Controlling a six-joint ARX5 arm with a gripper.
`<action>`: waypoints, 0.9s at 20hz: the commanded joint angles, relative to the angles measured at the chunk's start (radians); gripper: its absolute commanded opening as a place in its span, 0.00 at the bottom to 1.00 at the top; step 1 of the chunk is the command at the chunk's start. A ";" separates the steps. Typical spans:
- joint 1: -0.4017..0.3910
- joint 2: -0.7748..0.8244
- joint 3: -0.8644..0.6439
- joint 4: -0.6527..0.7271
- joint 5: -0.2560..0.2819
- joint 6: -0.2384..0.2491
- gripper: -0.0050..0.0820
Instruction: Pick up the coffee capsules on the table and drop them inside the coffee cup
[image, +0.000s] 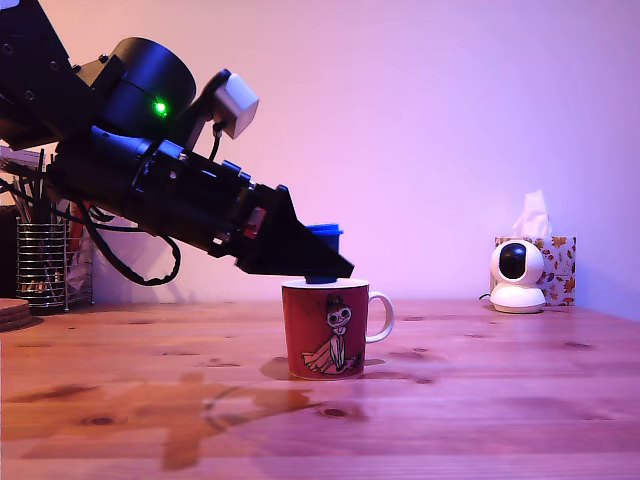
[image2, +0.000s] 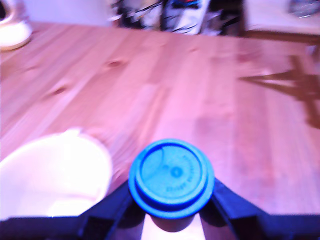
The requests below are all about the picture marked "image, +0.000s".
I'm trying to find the small white round camera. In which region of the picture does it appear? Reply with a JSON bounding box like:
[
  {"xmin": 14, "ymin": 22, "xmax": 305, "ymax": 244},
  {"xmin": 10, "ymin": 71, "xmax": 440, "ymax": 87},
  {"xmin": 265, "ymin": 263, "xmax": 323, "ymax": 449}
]
[{"xmin": 489, "ymin": 239, "xmax": 547, "ymax": 315}]

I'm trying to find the white tissue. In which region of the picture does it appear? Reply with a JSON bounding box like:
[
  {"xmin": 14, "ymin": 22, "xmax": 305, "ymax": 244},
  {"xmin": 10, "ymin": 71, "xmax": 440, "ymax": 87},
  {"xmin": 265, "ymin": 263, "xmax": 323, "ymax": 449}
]
[{"xmin": 510, "ymin": 189, "xmax": 554, "ymax": 239}]

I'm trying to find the blue coffee capsule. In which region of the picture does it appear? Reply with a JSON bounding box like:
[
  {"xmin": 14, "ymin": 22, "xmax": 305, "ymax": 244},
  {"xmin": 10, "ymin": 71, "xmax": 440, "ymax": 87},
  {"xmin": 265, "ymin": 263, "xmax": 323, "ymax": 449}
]
[{"xmin": 303, "ymin": 222, "xmax": 346, "ymax": 287}]

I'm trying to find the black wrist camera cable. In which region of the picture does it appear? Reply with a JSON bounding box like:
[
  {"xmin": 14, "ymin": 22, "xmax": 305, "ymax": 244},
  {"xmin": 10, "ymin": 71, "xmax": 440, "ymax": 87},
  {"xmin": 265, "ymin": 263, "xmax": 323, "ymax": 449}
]
[{"xmin": 208, "ymin": 122, "xmax": 224, "ymax": 163}]

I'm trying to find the wire utensil holder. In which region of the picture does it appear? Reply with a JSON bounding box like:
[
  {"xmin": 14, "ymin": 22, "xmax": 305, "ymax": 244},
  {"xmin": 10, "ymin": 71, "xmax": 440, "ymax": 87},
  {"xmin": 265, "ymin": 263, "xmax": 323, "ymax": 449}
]
[{"xmin": 16, "ymin": 219, "xmax": 70, "ymax": 315}]

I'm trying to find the red cartoon print mug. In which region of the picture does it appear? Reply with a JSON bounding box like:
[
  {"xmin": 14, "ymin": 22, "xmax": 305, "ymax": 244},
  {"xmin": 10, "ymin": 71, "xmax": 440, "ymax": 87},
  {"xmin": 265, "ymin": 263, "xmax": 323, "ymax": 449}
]
[{"xmin": 280, "ymin": 278, "xmax": 395, "ymax": 382}]

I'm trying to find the cork coaster stack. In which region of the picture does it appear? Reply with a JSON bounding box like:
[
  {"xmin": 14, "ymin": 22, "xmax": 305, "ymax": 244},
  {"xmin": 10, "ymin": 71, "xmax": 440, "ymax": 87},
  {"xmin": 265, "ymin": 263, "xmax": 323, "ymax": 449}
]
[{"xmin": 0, "ymin": 297, "xmax": 46, "ymax": 334}]

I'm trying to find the leaf print tissue box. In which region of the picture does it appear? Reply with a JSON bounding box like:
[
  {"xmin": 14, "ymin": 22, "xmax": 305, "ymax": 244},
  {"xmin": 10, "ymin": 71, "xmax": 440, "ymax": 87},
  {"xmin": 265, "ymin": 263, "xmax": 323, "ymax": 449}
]
[{"xmin": 494, "ymin": 236, "xmax": 578, "ymax": 308}]

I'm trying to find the black looping arm cable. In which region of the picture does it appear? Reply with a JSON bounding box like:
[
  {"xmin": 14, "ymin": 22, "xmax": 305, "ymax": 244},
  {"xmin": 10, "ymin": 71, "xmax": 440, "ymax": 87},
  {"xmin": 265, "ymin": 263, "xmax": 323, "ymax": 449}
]
[{"xmin": 85, "ymin": 202, "xmax": 183, "ymax": 288}]

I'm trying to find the dark box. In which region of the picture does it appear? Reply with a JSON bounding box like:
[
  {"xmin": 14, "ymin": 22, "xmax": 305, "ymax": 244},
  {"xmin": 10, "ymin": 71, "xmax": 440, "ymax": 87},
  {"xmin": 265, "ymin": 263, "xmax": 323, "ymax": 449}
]
[{"xmin": 0, "ymin": 204, "xmax": 20, "ymax": 300}]

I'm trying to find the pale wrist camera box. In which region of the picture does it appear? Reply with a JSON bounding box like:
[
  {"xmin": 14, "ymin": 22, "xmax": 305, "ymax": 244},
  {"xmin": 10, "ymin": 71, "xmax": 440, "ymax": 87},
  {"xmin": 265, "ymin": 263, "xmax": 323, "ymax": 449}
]
[{"xmin": 185, "ymin": 68, "xmax": 261, "ymax": 151}]

